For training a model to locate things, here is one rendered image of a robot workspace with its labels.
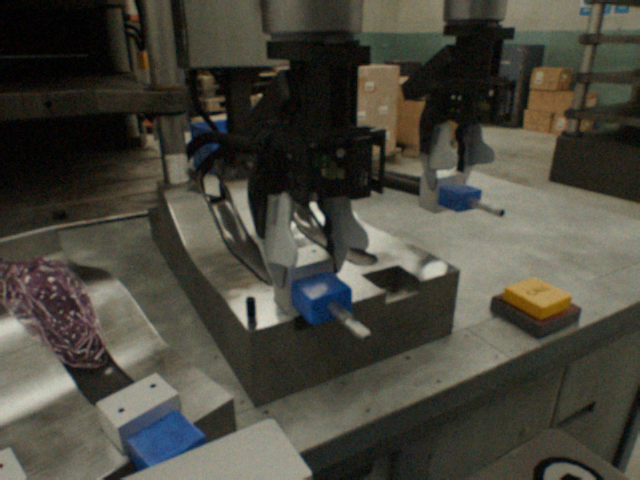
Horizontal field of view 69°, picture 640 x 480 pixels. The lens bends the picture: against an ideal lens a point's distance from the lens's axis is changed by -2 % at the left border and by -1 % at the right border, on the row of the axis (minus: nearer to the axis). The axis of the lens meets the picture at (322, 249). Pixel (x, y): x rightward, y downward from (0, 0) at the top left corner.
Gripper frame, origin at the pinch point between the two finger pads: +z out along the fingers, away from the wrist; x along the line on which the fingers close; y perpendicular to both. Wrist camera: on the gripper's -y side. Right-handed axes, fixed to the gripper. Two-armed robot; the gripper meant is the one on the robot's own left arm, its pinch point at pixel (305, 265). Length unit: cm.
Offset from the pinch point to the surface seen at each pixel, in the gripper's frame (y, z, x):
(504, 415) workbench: 3.2, 31.9, 31.4
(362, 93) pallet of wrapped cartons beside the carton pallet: -325, 28, 227
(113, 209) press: -74, 15, -11
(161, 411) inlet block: 6.7, 5.5, -16.0
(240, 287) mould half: -6.3, 4.2, -4.6
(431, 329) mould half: 2.2, 11.4, 15.4
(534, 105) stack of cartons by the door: -401, 71, 565
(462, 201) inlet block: -7.0, 0.4, 27.6
